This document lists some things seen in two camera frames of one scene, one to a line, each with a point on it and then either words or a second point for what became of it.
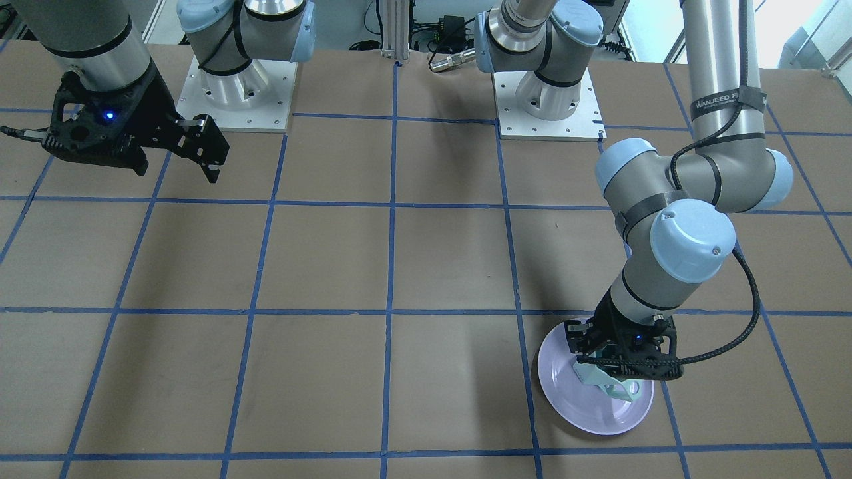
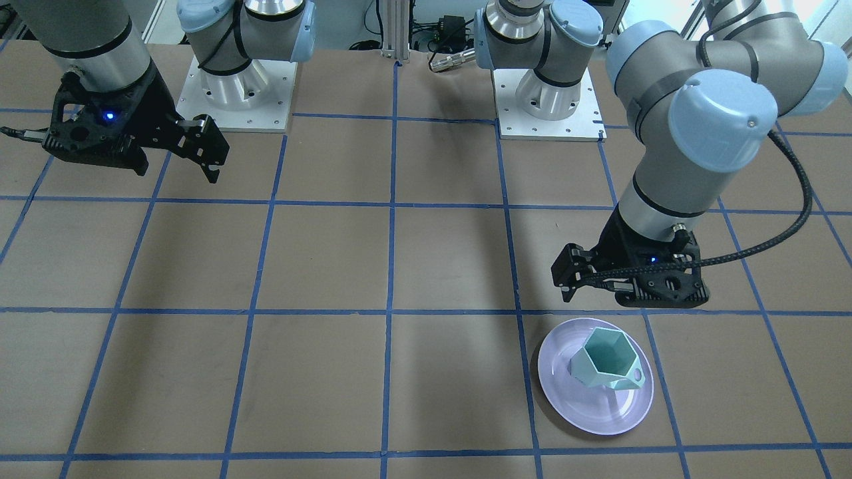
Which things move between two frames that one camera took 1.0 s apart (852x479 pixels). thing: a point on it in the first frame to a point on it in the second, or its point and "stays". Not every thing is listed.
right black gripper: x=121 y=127 stays
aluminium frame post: x=395 y=18 stays
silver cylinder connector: x=453 y=60 stays
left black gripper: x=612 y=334 to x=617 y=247
